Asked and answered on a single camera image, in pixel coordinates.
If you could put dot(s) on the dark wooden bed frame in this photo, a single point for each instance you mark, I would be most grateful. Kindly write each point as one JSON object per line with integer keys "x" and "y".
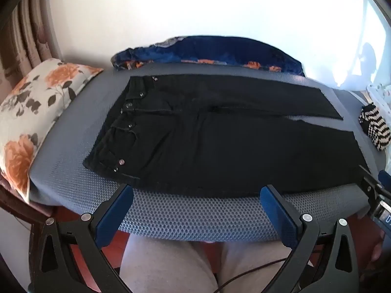
{"x": 15, "y": 207}

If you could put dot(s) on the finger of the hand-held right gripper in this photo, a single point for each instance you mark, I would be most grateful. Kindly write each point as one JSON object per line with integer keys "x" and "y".
{"x": 386, "y": 180}
{"x": 370, "y": 186}

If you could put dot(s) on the floral pillow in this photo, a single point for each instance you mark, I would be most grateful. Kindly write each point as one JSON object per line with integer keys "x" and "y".
{"x": 36, "y": 103}

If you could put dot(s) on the blue floral blanket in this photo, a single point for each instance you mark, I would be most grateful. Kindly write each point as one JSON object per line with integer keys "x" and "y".
{"x": 213, "y": 50}

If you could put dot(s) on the white patterned cloth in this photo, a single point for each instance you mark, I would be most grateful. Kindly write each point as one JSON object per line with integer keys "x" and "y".
{"x": 381, "y": 93}

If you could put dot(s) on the beige curtain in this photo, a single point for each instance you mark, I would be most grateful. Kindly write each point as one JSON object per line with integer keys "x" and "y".
{"x": 30, "y": 30}

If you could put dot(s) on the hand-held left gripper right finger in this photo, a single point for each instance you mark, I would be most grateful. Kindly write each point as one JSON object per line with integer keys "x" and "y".
{"x": 276, "y": 215}

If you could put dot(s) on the person's right hand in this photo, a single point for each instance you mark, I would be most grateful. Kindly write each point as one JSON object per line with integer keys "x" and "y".
{"x": 378, "y": 248}

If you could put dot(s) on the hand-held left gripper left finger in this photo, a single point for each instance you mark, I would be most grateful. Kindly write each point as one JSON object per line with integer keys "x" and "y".
{"x": 114, "y": 212}

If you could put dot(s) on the grey mesh mat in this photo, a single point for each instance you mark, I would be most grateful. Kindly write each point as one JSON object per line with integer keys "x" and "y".
{"x": 183, "y": 216}

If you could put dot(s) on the black and white striped cloth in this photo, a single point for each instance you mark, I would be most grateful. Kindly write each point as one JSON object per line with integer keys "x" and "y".
{"x": 377, "y": 125}

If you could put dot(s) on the person's grey trousers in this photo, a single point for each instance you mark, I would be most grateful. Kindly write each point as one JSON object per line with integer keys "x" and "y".
{"x": 165, "y": 265}

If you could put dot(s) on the black pants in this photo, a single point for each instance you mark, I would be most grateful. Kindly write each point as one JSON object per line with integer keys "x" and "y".
{"x": 213, "y": 146}

